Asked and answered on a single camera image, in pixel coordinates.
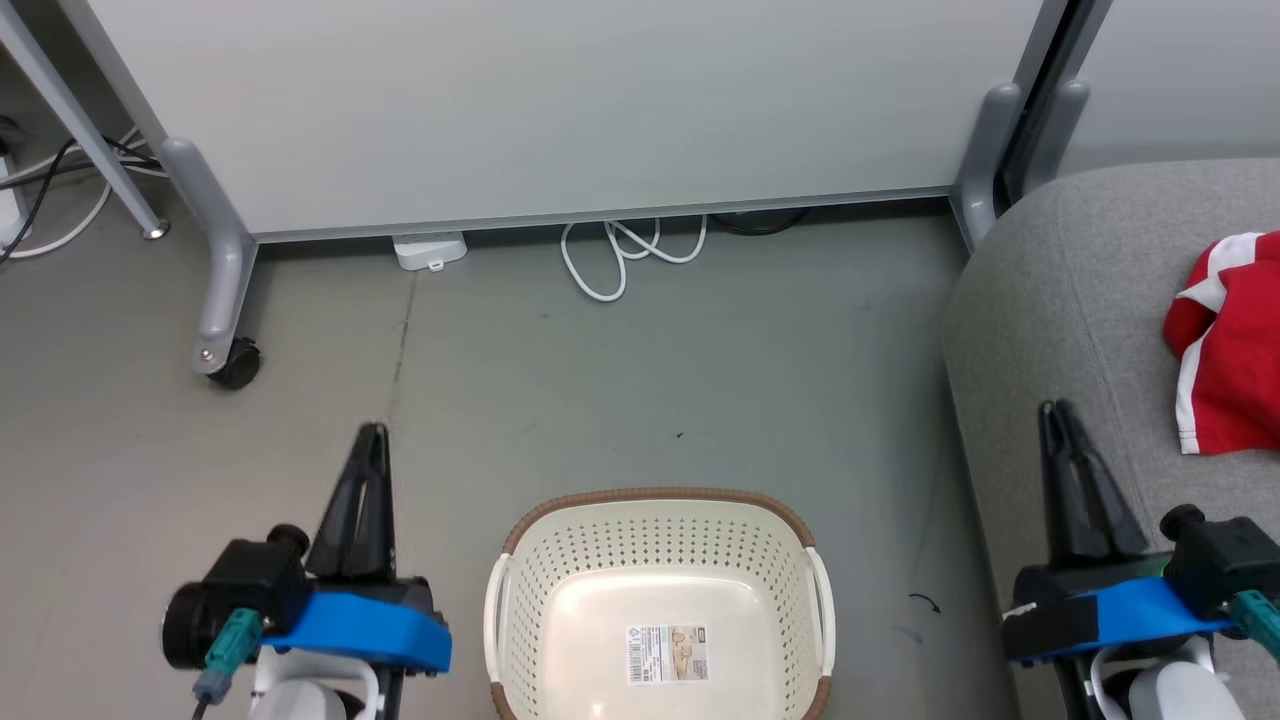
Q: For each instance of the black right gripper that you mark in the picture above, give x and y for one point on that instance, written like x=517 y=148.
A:
x=1055 y=615

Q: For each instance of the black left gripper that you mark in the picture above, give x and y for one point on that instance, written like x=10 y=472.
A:
x=370 y=590

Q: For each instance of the red garment with white stripes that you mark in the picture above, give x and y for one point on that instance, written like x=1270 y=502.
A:
x=1232 y=345

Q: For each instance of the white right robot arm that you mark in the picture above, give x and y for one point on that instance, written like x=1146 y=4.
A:
x=1165 y=685

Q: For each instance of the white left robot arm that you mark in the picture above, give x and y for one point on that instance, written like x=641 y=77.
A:
x=305 y=695

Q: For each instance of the cream laundry basket brown rim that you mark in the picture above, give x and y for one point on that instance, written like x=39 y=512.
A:
x=660 y=610

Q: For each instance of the grey fabric sofa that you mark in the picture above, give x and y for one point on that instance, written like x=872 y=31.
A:
x=1090 y=400

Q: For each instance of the small black floor scrap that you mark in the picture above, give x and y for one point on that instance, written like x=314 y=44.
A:
x=926 y=602

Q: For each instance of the white power strip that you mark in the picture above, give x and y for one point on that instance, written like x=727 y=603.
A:
x=430 y=250

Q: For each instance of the grey partition leg with caster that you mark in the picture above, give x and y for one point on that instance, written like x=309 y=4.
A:
x=215 y=260

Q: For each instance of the paper label sticker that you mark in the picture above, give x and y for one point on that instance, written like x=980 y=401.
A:
x=667 y=653

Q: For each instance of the grey partition leg without caster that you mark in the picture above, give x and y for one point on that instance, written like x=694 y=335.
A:
x=985 y=160

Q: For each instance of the grey leg of narrow partition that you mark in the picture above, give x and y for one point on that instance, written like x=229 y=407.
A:
x=1062 y=130

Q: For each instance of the large white partition panel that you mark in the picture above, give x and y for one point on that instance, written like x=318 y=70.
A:
x=580 y=100

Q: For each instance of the grey slanted table leg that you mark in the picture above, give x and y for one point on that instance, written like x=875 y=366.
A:
x=80 y=120

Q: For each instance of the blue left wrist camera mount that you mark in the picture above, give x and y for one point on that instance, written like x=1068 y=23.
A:
x=365 y=630

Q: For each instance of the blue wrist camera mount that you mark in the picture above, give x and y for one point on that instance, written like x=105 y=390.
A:
x=1160 y=610
x=365 y=630

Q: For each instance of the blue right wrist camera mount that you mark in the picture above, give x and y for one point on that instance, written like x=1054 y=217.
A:
x=1160 y=610

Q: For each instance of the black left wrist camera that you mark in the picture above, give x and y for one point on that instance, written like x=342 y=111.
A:
x=235 y=595

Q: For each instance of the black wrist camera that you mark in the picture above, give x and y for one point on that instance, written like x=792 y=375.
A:
x=235 y=595
x=1225 y=555

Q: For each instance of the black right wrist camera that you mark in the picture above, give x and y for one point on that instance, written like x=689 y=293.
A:
x=1225 y=555

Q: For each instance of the teal left camera connector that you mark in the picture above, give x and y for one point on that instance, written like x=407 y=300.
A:
x=228 y=645

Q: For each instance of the teal camera connector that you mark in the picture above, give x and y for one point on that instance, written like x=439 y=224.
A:
x=228 y=645
x=1260 y=620

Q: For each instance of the teal right camera connector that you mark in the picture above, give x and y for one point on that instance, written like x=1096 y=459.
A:
x=1260 y=620

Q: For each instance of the white box at wall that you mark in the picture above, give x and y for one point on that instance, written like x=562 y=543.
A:
x=12 y=215

